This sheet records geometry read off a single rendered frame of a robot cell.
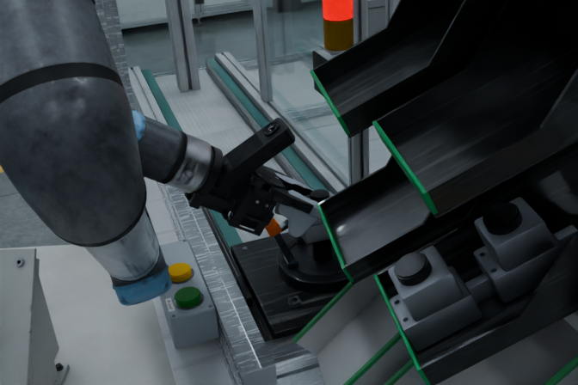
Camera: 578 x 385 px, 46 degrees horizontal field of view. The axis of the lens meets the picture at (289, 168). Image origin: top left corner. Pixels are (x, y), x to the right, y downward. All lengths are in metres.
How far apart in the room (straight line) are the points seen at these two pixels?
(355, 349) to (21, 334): 0.46
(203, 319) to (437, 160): 0.60
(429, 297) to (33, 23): 0.38
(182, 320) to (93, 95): 0.55
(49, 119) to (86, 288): 0.81
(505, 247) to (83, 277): 0.94
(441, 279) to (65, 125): 0.32
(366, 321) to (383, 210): 0.17
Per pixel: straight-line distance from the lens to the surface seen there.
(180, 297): 1.05
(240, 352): 0.96
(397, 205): 0.74
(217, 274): 1.12
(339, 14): 1.12
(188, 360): 1.11
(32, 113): 0.54
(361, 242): 0.72
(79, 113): 0.54
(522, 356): 0.71
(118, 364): 1.14
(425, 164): 0.54
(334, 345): 0.88
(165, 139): 0.89
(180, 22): 1.98
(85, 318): 1.25
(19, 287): 1.03
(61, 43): 0.57
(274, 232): 1.01
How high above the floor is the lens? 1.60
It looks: 27 degrees down
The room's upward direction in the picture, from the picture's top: 4 degrees counter-clockwise
